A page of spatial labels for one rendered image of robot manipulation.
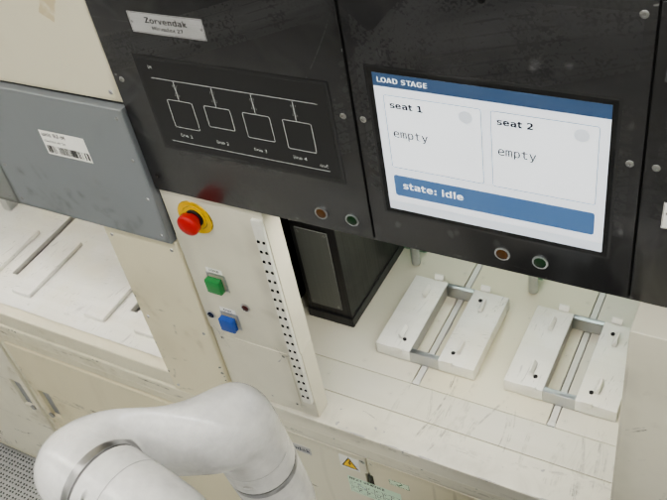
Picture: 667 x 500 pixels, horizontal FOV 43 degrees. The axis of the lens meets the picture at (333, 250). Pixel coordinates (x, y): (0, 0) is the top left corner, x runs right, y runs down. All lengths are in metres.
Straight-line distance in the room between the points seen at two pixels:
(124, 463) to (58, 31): 0.68
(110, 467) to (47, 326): 1.22
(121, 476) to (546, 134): 0.58
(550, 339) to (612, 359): 0.12
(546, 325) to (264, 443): 0.89
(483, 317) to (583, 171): 0.81
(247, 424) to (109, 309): 1.13
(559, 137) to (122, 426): 0.57
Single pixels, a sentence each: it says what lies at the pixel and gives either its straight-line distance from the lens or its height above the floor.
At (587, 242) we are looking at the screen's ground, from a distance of 1.07.
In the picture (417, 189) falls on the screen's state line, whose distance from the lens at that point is 1.11.
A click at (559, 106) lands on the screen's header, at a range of 0.96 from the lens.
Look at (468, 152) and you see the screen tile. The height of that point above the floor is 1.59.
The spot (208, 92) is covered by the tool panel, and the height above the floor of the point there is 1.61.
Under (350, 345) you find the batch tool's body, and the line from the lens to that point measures 1.79.
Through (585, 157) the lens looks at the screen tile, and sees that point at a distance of 0.99.
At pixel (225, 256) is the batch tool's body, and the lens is 1.44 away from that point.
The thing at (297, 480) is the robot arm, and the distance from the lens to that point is 1.10.
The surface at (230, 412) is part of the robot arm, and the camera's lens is 0.96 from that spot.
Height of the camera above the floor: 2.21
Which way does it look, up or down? 42 degrees down
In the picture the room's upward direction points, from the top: 12 degrees counter-clockwise
